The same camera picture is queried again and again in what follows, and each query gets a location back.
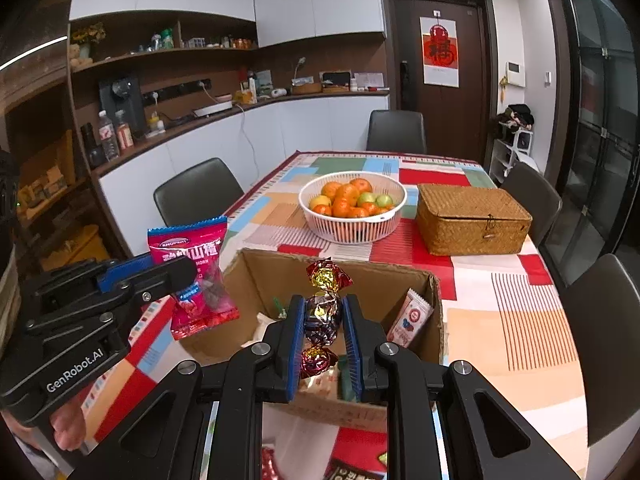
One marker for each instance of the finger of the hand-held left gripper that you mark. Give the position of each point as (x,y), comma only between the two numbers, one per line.
(170,277)
(125,269)

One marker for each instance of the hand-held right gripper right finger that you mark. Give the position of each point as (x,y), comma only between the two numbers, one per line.
(352,345)

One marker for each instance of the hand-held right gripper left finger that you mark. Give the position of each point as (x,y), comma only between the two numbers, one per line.
(296,345)

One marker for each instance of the foil candy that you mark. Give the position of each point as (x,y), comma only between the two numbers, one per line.
(322,312)

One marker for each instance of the pink snack packet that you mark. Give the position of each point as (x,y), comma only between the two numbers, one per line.
(205,252)

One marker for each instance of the long white red snack packet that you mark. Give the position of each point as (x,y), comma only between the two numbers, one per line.
(407,320)

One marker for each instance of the brown cardboard box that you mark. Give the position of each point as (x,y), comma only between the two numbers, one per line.
(260,270)

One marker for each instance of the person's left hand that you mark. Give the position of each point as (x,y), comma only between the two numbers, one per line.
(70,427)

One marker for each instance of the dark grey dining chair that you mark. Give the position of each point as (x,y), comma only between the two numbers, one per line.
(395,130)
(197,190)
(600,340)
(530,195)

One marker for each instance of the white plastic fruit basket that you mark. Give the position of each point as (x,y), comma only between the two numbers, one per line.
(350,232)

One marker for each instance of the wooden display cabinet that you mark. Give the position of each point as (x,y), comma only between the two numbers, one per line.
(50,185)

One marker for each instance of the black flask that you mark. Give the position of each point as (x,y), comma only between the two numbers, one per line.
(92,147)

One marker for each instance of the clear water bottle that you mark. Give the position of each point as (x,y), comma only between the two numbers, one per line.
(108,137)

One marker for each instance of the red label bottle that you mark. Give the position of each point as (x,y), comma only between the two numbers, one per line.
(125,132)

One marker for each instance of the pile of oranges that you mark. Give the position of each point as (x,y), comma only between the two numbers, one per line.
(345,205)

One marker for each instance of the green fruit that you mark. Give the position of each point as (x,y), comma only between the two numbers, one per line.
(384,200)
(367,197)

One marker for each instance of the small yellow white bottle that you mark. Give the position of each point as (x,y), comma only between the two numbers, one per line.
(156,124)

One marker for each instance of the colourful patchwork tablecloth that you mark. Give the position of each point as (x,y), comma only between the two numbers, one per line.
(500,310)

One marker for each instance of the woven wicker lidded basket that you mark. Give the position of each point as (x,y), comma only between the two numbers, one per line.
(470,225)

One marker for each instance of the black water dispenser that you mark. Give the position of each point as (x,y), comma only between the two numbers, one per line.
(122,97)

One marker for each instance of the white flat tray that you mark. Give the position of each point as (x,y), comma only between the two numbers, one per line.
(212,109)

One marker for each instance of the white base cabinets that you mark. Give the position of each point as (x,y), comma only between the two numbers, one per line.
(300,125)

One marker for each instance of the yellow flower bunch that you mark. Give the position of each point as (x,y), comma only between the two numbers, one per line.
(89,34)

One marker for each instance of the row of small shelf bottles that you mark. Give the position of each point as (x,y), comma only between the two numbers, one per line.
(200,41)

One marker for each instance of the dark brown door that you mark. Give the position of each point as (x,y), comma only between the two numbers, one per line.
(450,120)

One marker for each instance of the white shoe rack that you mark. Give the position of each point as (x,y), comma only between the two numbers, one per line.
(510,152)

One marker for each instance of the white gooseneck lamp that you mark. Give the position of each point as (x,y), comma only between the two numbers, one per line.
(300,61)

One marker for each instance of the pile of dark clothes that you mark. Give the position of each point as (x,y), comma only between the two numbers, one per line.
(516,116)

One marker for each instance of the yellow hanging tassel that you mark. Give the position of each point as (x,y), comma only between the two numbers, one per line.
(504,87)

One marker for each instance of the white intercom panel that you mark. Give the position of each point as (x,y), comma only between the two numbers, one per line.
(515,73)

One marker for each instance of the black framed glass door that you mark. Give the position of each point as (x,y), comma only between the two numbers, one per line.
(600,135)

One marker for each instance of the black wall socket strip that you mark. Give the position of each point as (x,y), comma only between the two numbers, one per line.
(175,91)

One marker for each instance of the red white wall calendar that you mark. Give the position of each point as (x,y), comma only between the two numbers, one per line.
(440,55)

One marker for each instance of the white wall cabinets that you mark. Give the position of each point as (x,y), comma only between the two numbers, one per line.
(300,0)

